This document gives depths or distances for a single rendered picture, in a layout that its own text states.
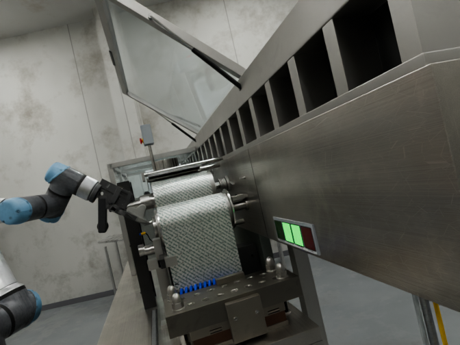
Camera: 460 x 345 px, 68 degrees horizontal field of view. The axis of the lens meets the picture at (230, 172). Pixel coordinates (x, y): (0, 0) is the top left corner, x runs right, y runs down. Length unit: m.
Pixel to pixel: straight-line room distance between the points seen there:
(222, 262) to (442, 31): 0.93
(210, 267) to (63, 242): 4.71
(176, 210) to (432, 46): 0.90
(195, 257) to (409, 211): 0.80
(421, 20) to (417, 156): 0.16
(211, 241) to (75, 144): 4.63
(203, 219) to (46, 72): 5.10
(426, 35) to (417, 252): 0.28
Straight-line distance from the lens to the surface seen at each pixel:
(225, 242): 1.19
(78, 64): 5.86
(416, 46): 0.48
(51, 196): 1.23
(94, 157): 5.52
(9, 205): 1.13
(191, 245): 1.17
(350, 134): 0.59
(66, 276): 5.87
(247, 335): 1.05
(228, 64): 1.11
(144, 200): 1.43
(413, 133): 0.48
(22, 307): 1.43
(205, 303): 1.02
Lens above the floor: 1.37
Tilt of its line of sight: level
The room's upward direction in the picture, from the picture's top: 13 degrees counter-clockwise
